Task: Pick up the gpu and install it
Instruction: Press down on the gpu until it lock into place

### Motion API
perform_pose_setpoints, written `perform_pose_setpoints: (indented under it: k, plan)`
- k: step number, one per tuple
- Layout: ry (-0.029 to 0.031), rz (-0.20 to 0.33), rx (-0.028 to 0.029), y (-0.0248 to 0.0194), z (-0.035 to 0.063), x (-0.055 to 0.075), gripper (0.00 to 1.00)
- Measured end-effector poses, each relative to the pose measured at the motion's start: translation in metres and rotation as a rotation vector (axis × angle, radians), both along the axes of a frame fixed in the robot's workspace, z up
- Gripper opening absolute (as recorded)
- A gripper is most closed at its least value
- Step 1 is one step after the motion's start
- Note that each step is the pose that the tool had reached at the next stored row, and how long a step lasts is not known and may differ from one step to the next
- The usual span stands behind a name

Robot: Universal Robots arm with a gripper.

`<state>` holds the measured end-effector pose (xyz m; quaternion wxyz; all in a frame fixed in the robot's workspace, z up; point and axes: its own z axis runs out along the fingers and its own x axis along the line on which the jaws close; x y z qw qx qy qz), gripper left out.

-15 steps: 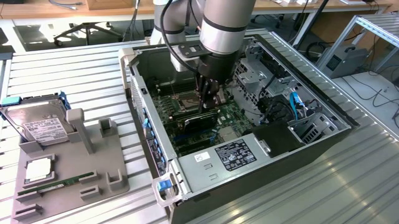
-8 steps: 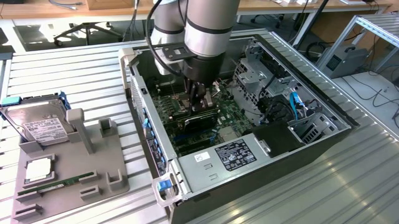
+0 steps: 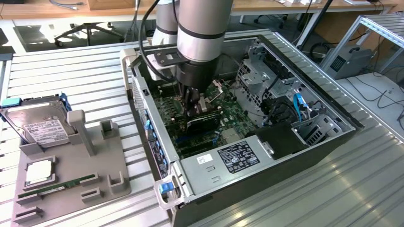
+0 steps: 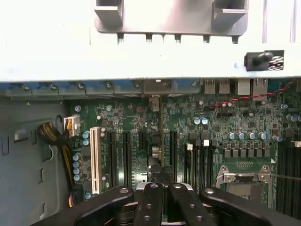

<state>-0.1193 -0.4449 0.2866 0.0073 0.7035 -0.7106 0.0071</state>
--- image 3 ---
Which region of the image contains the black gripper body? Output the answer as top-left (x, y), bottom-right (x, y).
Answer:
top-left (175, 54), bottom-right (221, 93)

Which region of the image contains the graphics card with metal bracket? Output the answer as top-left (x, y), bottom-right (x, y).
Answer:
top-left (164, 109), bottom-right (223, 136)

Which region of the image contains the black RAM slot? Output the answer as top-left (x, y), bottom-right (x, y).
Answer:
top-left (156, 82), bottom-right (180, 92)
top-left (159, 87), bottom-right (183, 97)

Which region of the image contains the metal socket cover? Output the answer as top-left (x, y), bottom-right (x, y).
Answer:
top-left (208, 79), bottom-right (227, 105)

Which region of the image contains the green motherboard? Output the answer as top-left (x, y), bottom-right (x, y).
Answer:
top-left (153, 79), bottom-right (259, 159)

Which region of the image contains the silver chipset heatsink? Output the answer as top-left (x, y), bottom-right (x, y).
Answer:
top-left (220, 128), bottom-right (244, 143)

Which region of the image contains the grey metal drive cage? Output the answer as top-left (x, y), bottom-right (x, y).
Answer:
top-left (235, 39), bottom-right (309, 126)

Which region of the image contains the black expansion slot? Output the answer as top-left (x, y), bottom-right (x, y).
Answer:
top-left (179, 140), bottom-right (219, 156)

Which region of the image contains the grey power supply unit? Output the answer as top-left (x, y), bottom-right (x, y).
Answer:
top-left (172, 139), bottom-right (275, 198)

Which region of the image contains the black office chair base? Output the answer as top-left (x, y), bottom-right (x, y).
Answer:
top-left (252, 14), bottom-right (289, 29)

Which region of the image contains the grey office chair base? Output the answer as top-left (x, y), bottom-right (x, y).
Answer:
top-left (53, 22), bottom-right (124, 47)

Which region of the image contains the grey metal disk bay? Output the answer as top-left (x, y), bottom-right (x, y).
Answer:
top-left (292, 114), bottom-right (356, 146)

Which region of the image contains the black slanted pole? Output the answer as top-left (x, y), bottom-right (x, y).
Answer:
top-left (295, 0), bottom-right (335, 47)

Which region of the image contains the black open PC case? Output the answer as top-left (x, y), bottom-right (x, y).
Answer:
top-left (121, 34), bottom-right (365, 227)

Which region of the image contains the grey parts rack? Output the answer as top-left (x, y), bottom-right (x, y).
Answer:
top-left (11, 110), bottom-right (132, 225)

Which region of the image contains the silver hard disk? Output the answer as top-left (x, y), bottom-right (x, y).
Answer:
top-left (0, 100), bottom-right (79, 148)

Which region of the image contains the grey computer box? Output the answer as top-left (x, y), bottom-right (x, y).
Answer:
top-left (321, 46), bottom-right (376, 80)

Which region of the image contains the wooden office desk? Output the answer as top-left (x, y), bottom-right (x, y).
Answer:
top-left (0, 0), bottom-right (157, 54)
top-left (232, 0), bottom-right (399, 45)

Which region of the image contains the green RAM stick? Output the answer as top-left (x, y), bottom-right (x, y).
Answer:
top-left (17, 174), bottom-right (96, 199)

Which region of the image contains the blue disk carrier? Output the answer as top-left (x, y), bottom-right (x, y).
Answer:
top-left (0, 92), bottom-right (73, 123)

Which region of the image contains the silver CPU chip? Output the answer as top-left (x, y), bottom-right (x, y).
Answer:
top-left (24, 160), bottom-right (55, 183)

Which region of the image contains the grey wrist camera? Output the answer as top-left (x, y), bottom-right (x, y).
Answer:
top-left (145, 49), bottom-right (191, 81)

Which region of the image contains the black power wire bundle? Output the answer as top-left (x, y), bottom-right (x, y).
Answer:
top-left (261, 98), bottom-right (299, 125)

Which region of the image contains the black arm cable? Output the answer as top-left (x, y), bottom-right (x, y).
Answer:
top-left (123, 0), bottom-right (179, 82)

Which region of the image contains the blue data wire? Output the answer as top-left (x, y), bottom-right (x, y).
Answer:
top-left (292, 92), bottom-right (307, 123)

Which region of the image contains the black coiled cable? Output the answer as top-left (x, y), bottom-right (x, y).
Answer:
top-left (309, 42), bottom-right (332, 60)

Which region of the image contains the black loose cable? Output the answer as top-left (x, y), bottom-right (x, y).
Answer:
top-left (345, 70), bottom-right (404, 112)

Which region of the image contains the aluminium profile frame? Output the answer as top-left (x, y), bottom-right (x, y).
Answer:
top-left (319, 13), bottom-right (404, 74)

